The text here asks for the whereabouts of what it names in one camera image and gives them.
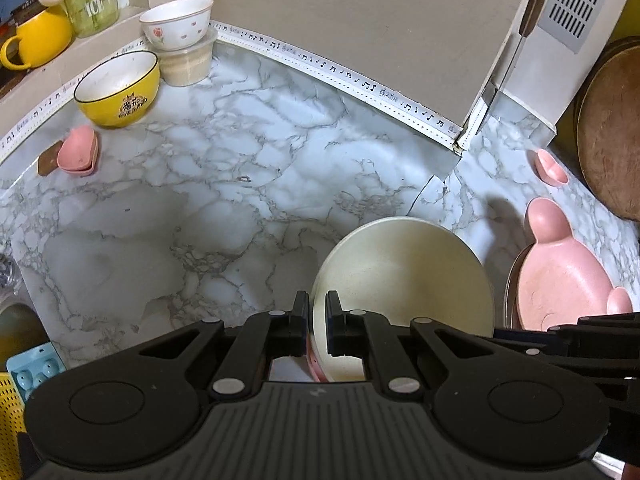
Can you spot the blue silicone mold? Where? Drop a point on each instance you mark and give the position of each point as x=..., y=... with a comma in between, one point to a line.
x=35, y=372

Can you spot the yellow mug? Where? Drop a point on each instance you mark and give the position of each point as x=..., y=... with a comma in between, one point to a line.
x=42, y=37

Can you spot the pink bowl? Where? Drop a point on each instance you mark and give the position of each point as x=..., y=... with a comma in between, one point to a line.
x=316, y=360

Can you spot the yellow bowl with emblem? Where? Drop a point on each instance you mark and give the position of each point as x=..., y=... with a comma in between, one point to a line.
x=125, y=107

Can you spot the yellow plastic basket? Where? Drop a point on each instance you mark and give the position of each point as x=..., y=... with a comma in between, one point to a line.
x=11, y=420

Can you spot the clear plastic container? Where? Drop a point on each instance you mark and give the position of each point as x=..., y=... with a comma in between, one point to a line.
x=187, y=67

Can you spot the cream bowl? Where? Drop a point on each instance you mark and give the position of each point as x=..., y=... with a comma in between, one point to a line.
x=405, y=270

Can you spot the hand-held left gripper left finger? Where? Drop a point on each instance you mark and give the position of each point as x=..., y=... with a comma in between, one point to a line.
x=300, y=312

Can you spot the white floral bowl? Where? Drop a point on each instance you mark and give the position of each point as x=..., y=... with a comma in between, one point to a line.
x=175, y=30

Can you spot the pink bear-shaped plate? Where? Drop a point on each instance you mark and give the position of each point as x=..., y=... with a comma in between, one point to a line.
x=560, y=280

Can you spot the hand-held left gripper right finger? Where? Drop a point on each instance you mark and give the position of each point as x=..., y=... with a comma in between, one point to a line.
x=332, y=320

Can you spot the white note-printed edge tape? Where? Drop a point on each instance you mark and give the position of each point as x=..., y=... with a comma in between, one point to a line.
x=325, y=65

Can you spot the round brown cutting board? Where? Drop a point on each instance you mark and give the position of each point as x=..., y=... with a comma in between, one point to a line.
x=612, y=140

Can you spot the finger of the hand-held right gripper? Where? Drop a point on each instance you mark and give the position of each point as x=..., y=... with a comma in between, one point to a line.
x=575, y=337

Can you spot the large white plate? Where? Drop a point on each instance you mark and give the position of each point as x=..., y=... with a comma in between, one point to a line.
x=509, y=290

